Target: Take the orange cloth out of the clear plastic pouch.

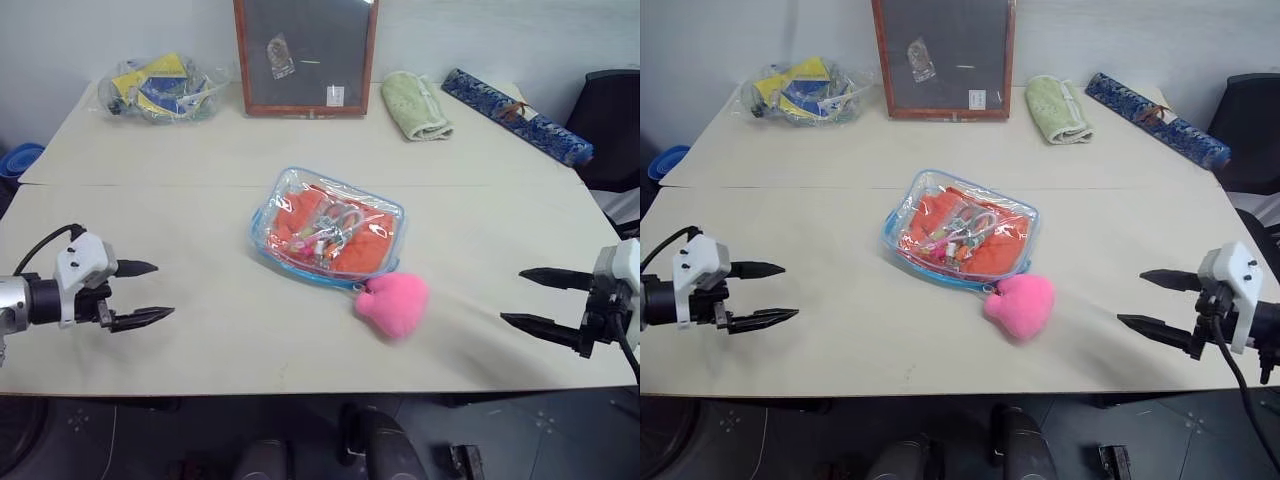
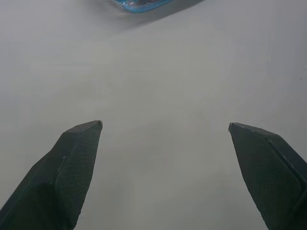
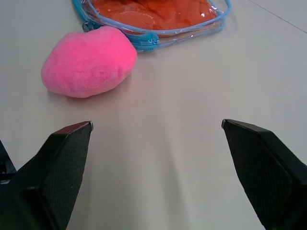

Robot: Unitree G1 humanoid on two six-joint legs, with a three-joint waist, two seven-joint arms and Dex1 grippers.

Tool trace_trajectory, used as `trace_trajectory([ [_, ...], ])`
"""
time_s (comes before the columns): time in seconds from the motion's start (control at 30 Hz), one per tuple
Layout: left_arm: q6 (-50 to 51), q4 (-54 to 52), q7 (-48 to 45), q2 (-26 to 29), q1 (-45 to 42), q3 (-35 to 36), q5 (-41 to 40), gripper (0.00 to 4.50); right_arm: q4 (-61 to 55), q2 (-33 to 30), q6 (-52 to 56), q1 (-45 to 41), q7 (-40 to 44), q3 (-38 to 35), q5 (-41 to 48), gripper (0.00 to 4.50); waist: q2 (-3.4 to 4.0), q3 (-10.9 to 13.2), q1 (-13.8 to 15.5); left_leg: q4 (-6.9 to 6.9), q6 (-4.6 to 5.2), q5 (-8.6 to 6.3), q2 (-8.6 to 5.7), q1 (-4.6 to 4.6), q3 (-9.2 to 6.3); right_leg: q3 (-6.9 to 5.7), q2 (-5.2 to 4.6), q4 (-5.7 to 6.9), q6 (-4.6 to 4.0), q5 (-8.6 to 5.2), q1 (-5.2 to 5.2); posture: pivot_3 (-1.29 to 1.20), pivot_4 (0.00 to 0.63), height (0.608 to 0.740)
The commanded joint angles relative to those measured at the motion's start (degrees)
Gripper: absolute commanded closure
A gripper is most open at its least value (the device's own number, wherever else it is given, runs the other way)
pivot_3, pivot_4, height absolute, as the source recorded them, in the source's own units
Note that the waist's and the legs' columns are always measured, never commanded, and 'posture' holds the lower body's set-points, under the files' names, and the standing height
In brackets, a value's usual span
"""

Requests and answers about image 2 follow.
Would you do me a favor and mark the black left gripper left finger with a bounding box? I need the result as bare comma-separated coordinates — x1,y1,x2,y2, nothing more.
0,120,104,230

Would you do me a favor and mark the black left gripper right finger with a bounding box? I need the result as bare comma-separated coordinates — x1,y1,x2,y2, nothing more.
228,122,307,230

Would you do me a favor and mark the blue plastic object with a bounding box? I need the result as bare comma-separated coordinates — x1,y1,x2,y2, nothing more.
110,0,207,13

